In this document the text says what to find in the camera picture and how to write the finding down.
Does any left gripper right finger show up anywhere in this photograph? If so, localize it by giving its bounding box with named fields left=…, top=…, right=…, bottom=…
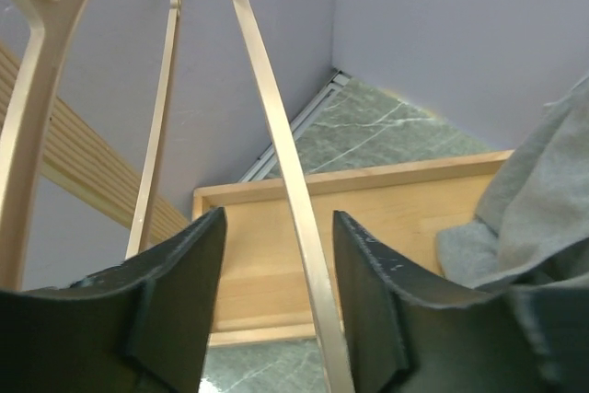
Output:
left=332, top=211, right=588, bottom=392

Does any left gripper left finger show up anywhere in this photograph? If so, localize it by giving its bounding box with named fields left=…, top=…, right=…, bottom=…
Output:
left=1, top=207, right=227, bottom=392

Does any grey tank top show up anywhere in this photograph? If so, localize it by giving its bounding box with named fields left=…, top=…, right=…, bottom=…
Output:
left=435, top=79, right=588, bottom=291

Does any left wooden clothes rack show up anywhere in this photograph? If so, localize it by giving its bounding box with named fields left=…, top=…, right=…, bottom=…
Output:
left=0, top=40, right=515, bottom=349

